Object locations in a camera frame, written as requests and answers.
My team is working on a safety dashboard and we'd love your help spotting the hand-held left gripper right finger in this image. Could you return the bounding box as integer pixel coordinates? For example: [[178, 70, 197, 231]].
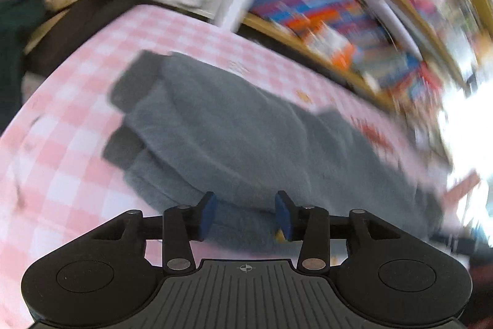
[[275, 190, 405, 274]]

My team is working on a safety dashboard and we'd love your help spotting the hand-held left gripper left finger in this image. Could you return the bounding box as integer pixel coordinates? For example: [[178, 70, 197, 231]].
[[87, 191, 217, 276]]

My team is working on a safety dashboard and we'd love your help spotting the grey sweatshirt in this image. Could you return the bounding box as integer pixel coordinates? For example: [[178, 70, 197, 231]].
[[102, 51, 443, 249]]

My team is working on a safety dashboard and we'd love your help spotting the pink checkered desk mat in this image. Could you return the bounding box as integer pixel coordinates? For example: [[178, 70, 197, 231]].
[[0, 3, 463, 329]]

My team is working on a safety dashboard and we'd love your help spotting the wooden bookshelf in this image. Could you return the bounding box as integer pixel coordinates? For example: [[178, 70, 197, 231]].
[[216, 0, 486, 114]]

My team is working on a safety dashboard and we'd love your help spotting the row of colourful books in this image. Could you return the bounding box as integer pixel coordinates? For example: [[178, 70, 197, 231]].
[[248, 0, 443, 102]]

